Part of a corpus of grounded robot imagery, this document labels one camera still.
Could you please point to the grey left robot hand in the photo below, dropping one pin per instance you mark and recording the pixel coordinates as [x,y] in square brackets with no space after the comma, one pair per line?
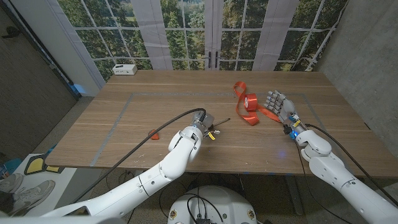
[203,121]

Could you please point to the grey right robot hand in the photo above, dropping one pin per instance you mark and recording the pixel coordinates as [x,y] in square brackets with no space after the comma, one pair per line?
[286,107]

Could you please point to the orange ribbon with spool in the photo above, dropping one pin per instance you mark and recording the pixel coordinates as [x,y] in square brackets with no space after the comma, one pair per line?
[250,102]

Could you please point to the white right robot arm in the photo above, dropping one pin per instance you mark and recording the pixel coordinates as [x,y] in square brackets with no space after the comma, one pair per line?
[342,180]

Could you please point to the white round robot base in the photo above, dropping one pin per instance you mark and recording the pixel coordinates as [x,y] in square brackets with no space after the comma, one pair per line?
[217,205]

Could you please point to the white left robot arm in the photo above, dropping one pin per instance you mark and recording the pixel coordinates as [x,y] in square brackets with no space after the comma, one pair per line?
[140,186]

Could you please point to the small orange red piece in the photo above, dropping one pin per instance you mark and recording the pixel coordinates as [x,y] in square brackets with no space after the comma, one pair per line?
[154,135]

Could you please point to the grey table leg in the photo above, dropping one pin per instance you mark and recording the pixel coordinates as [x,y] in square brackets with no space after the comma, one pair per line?
[295,196]

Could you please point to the white power strip box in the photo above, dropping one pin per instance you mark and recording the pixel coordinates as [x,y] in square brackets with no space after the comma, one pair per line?
[124,69]

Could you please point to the printed window forest backdrop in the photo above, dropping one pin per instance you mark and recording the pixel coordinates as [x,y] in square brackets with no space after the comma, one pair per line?
[149,31]

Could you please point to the white robot chest shell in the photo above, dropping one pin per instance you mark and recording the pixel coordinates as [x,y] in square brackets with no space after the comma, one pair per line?
[62,220]

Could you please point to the white printed floor mat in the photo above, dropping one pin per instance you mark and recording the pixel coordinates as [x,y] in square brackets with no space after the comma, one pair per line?
[34,165]

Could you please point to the grey sneaker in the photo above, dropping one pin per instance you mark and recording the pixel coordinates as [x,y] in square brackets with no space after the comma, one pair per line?
[9,183]
[31,194]

